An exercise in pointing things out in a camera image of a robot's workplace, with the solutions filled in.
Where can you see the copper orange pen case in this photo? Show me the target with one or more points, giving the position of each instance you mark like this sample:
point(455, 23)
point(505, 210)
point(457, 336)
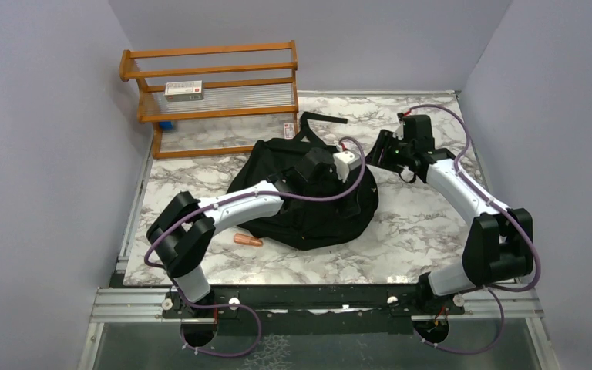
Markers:
point(244, 239)

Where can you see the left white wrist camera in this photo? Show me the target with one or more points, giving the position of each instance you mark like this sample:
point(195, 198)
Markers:
point(347, 163)

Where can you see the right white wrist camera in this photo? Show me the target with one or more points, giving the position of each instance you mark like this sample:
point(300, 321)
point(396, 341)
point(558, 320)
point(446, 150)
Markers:
point(399, 133)

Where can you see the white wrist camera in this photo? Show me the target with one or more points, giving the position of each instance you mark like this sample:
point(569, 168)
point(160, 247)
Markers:
point(347, 163)
point(399, 133)

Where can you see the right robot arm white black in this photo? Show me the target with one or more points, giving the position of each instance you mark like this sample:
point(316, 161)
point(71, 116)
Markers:
point(497, 247)

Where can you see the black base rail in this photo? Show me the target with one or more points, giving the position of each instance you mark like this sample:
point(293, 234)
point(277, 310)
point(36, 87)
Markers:
point(309, 309)

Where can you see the white red box on shelf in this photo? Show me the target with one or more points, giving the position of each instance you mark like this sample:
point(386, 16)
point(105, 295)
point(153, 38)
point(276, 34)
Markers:
point(184, 91)

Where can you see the black student backpack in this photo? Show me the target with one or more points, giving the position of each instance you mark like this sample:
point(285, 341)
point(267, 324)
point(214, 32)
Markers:
point(306, 225)

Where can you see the blue object under shelf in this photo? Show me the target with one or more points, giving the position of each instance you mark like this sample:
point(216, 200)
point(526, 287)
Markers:
point(166, 125)

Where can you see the wooden shelf rack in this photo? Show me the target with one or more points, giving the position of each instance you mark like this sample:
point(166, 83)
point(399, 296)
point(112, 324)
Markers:
point(248, 90)

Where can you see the small red white box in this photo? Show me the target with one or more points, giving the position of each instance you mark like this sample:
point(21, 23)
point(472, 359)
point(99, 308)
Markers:
point(289, 131)

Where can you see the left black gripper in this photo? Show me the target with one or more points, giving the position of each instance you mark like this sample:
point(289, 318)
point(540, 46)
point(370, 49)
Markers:
point(332, 173)

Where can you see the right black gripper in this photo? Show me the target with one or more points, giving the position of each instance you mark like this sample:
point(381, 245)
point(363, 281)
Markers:
point(381, 146)

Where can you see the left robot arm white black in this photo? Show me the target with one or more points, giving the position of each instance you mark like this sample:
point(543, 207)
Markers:
point(182, 233)

